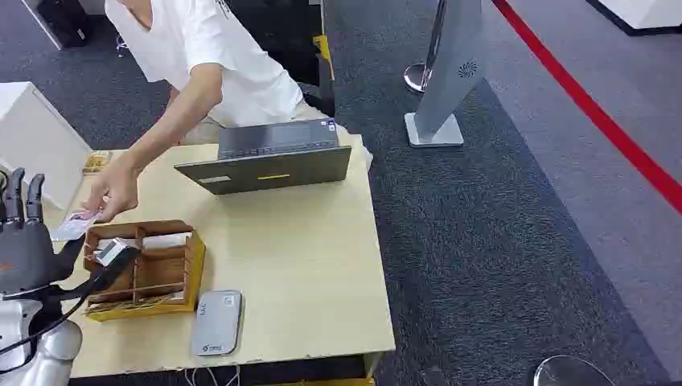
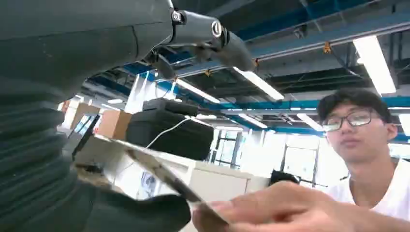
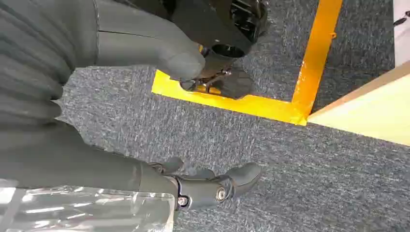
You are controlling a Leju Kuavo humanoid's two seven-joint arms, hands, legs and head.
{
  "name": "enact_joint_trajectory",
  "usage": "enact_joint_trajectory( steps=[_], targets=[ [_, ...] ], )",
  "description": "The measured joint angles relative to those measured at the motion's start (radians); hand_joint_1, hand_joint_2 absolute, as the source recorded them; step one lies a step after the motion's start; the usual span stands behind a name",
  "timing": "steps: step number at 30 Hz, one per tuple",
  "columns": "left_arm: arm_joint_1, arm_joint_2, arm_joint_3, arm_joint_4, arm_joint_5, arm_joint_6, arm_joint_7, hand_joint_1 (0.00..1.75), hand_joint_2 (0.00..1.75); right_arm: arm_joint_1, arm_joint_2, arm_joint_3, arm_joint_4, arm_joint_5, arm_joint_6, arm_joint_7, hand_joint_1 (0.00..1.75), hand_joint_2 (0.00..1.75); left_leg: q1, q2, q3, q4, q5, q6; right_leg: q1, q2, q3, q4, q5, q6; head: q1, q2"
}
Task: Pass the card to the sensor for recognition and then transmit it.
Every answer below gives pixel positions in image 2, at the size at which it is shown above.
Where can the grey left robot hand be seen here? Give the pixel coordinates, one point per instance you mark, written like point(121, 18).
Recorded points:
point(64, 41)

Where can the person's hand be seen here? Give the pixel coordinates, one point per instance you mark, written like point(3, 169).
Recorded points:
point(288, 208)

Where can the pale thin card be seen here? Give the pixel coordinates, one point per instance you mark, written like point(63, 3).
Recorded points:
point(160, 169)

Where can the dark framed window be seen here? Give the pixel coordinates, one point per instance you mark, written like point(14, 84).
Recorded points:
point(299, 163)
point(225, 150)

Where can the brown cardboard box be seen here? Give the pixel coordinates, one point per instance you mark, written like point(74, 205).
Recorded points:
point(112, 125)
point(84, 112)

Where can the white office cabinet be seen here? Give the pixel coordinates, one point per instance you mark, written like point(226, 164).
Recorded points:
point(217, 184)

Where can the long ceiling light panel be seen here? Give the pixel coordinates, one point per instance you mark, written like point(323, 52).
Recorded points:
point(197, 91)
point(310, 122)
point(253, 121)
point(405, 125)
point(259, 84)
point(374, 64)

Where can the person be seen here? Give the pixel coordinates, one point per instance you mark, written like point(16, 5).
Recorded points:
point(362, 147)

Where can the black slanted bar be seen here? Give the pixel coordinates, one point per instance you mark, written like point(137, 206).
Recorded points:
point(85, 137)

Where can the black eyeglasses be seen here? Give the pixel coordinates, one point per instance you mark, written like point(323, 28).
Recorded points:
point(350, 120)

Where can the ribbed grey left arm sleeve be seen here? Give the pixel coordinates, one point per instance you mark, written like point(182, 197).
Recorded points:
point(29, 153)

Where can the black bag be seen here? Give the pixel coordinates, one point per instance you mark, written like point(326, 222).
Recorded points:
point(179, 137)

